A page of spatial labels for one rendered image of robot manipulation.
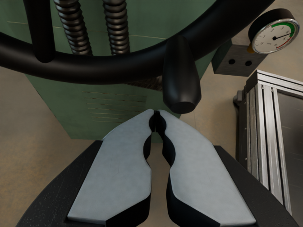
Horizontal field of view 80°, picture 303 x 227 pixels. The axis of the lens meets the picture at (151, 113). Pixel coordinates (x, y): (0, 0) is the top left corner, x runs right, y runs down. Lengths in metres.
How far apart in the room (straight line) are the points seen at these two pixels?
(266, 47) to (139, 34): 0.22
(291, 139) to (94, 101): 0.76
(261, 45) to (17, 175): 0.92
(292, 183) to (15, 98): 1.23
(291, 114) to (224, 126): 0.29
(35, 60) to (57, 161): 0.73
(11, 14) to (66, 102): 0.28
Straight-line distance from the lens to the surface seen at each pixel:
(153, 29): 0.37
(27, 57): 0.20
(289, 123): 0.96
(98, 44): 0.40
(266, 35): 0.35
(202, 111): 1.03
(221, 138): 1.00
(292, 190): 0.84
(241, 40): 0.39
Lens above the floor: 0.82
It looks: 60 degrees down
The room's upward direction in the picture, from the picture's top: 14 degrees clockwise
